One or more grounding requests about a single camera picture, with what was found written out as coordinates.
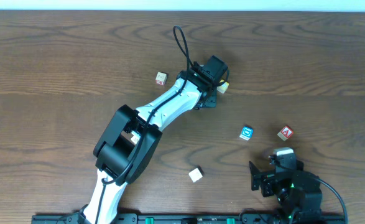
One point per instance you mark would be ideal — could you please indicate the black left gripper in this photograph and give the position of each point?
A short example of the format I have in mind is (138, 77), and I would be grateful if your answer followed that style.
(209, 101)

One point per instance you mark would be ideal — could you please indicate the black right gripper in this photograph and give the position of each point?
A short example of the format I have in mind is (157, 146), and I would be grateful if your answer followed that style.
(263, 182)

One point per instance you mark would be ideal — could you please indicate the yellow top wooden block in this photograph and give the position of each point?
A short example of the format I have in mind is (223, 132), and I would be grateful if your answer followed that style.
(223, 87)

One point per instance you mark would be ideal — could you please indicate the red letter A block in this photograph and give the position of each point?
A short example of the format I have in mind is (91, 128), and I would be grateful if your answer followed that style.
(285, 133)

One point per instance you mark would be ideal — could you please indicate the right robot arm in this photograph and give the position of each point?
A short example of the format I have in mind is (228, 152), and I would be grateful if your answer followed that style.
(297, 191)

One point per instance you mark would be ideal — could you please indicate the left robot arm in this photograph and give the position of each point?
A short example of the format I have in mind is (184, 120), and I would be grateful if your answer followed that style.
(128, 143)

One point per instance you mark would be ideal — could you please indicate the blue picture block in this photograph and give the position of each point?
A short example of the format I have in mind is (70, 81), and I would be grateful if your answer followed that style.
(246, 133)

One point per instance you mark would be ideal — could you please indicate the red number 3 block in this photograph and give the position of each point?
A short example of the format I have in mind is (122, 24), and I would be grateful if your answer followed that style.
(161, 78)

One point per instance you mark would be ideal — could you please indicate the plain wooden block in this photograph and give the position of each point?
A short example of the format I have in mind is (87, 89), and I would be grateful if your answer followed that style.
(196, 174)

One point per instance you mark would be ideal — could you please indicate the wooden letter K block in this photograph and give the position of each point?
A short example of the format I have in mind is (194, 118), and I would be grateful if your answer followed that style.
(135, 137)

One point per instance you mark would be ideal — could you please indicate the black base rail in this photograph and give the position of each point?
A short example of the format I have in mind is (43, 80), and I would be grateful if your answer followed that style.
(132, 218)

